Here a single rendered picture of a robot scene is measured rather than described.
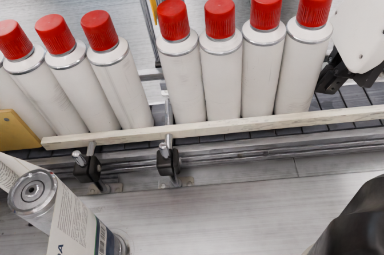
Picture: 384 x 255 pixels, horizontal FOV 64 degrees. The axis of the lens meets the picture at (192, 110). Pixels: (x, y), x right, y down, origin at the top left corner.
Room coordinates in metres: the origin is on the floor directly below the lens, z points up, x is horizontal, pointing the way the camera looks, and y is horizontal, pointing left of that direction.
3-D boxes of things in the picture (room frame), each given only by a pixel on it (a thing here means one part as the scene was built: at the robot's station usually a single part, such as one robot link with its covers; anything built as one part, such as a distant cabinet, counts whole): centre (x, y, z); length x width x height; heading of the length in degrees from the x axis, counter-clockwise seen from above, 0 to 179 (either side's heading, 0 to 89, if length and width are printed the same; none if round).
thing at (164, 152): (0.21, 0.04, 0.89); 0.03 x 0.03 x 0.12; 85
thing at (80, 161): (0.24, 0.15, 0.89); 0.06 x 0.03 x 0.12; 175
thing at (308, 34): (0.28, -0.15, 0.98); 0.05 x 0.05 x 0.20
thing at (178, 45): (0.30, 0.00, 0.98); 0.05 x 0.05 x 0.20
